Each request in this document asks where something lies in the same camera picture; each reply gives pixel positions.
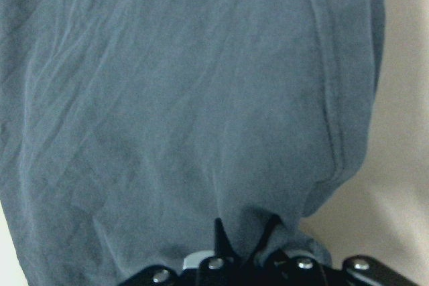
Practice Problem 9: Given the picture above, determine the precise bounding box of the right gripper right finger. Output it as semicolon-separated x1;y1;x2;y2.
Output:
249;214;415;286

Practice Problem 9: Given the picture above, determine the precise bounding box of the right gripper silver left finger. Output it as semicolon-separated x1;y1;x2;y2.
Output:
121;218;240;286

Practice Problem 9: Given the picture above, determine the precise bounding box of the black printed t-shirt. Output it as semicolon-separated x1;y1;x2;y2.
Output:
1;0;385;285

